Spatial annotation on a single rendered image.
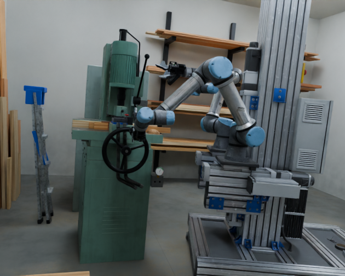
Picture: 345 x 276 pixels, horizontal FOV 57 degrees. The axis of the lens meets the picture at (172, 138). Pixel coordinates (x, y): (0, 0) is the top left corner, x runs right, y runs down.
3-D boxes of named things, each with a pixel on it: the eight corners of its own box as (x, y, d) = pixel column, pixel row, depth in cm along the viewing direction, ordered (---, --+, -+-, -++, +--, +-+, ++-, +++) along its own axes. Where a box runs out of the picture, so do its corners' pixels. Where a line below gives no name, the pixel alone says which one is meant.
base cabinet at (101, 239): (78, 264, 211) (85, 160, 204) (76, 229, 266) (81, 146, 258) (144, 259, 225) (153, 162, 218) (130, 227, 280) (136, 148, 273)
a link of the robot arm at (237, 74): (249, 81, 248) (213, 98, 216) (237, 80, 255) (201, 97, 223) (248, 65, 244) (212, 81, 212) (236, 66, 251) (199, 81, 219)
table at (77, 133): (71, 141, 191) (72, 131, 190) (70, 134, 220) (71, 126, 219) (167, 145, 210) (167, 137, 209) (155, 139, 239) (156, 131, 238)
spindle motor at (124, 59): (110, 86, 211) (114, 39, 207) (107, 87, 227) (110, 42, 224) (136, 89, 216) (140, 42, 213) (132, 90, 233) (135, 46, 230)
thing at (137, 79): (132, 96, 242) (133, 76, 240) (130, 96, 250) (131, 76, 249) (143, 97, 244) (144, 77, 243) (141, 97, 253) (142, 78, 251)
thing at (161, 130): (88, 128, 217) (88, 122, 217) (88, 128, 219) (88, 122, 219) (170, 133, 236) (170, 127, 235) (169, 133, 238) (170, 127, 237)
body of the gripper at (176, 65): (168, 61, 220) (184, 63, 224) (165, 71, 226) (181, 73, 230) (170, 66, 215) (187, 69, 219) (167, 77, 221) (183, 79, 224)
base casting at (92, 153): (85, 160, 204) (86, 145, 203) (82, 146, 258) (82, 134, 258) (153, 161, 218) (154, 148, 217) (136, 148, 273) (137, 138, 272)
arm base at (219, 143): (230, 147, 250) (232, 135, 249) (234, 150, 235) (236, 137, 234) (211, 145, 249) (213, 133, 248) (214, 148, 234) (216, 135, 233)
